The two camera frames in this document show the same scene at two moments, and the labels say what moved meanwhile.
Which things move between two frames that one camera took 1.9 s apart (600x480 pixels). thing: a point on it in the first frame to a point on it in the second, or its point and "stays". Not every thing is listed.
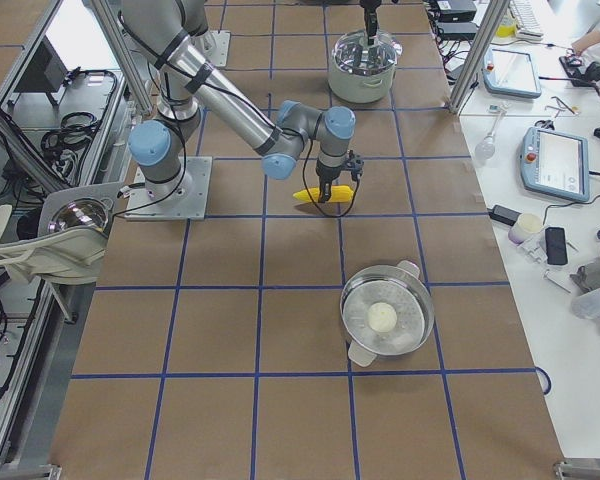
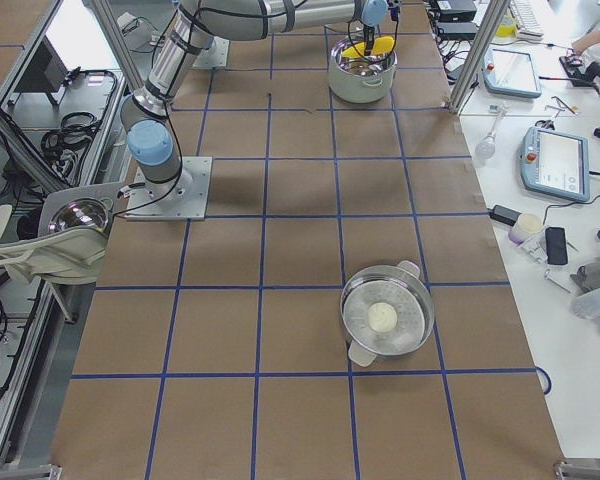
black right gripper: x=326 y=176 to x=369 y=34
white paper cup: x=525 y=225 stays
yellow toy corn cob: x=338 y=193 to x=380 y=45
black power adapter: x=503 y=214 stays
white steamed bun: x=382 y=317 stays
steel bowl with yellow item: x=80 y=212 stays
